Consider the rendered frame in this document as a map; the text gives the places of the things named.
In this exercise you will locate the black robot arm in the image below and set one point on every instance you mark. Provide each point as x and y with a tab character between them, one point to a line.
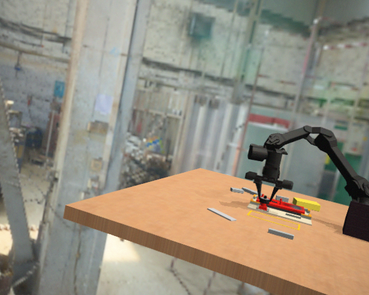
357	186

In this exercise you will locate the yellow flat block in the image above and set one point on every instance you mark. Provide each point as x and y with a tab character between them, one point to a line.
307	204

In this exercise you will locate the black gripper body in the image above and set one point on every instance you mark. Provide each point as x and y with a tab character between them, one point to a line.
270	175

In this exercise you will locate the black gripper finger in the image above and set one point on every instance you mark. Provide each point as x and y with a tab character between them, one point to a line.
259	186
274	191

